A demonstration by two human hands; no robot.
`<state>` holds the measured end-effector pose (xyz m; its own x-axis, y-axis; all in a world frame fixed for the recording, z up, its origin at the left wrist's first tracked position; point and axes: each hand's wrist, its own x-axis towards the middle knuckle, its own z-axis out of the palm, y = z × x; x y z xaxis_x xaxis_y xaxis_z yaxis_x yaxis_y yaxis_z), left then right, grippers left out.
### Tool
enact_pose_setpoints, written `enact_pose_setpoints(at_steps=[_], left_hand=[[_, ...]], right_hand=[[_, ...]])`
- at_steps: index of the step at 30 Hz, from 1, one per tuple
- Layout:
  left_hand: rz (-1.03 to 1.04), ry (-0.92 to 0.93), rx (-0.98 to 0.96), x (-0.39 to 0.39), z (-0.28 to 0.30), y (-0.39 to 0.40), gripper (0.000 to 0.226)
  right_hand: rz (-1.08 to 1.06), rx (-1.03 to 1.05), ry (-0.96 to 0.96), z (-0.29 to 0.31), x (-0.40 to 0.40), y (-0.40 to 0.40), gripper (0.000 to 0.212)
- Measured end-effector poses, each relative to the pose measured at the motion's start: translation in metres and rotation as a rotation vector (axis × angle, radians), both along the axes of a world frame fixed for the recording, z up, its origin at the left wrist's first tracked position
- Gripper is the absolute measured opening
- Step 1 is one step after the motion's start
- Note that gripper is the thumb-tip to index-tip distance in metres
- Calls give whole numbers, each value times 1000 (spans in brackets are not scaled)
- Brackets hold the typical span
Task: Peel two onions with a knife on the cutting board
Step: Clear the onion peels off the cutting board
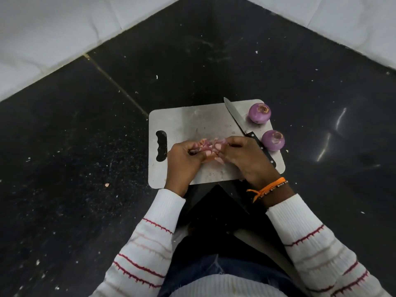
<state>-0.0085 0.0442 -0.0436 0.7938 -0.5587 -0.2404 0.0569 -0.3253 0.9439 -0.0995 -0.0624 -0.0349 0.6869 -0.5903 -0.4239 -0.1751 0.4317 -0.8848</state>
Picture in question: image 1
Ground beaded bracelet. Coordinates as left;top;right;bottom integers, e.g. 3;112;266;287
259;181;289;198

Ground white red striped sweater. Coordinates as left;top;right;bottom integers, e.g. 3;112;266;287
170;274;288;297

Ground purple onion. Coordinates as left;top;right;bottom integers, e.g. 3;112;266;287
248;103;272;125
261;130;286;152

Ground orange thread wristband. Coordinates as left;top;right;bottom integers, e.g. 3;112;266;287
246;177;287;203

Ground steel cutting board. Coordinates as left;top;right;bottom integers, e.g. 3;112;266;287
148;99;286;189

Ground person's right hand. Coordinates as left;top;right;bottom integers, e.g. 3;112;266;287
214;136;285;191

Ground blue denim trousers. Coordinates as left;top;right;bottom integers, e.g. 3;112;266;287
158;253;307;297

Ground person's right forearm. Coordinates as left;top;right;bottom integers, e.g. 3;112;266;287
259;182;392;297

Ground person's left hand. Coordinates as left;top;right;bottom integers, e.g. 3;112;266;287
164;140;216;198

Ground black handled kitchen knife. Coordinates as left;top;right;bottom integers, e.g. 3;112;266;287
223;97;277;168

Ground person's left forearm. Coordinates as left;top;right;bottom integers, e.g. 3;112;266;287
90;188;186;297

